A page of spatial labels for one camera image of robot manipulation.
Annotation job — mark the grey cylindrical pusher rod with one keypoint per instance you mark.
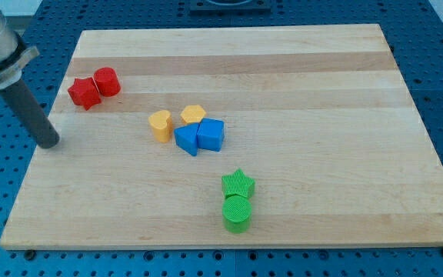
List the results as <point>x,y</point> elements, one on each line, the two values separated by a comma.
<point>26,108</point>

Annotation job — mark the light wooden board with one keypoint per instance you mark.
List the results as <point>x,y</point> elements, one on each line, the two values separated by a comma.
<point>318,115</point>

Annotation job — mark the yellow hexagon block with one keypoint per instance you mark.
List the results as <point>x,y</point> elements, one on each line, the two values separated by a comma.
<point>192,114</point>

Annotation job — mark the green star block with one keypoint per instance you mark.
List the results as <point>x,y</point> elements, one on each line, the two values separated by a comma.
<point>238,183</point>

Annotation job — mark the yellow heart block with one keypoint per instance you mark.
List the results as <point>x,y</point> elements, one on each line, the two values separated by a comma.
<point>161,125</point>

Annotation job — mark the green cylinder block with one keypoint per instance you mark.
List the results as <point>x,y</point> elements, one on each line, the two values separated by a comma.
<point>236,212</point>

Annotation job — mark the red star block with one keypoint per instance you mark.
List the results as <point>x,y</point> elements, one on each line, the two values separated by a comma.
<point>83,92</point>

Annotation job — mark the blue triangle block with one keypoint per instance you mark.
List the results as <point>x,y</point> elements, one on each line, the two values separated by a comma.
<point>186,138</point>

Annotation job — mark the red cylinder block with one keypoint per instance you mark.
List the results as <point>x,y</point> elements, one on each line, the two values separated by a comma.
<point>107,81</point>

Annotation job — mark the blue cube block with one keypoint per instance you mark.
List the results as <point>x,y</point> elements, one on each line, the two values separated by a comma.
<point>211,134</point>

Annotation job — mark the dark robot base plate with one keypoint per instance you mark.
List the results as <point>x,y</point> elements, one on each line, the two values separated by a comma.
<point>198,7</point>

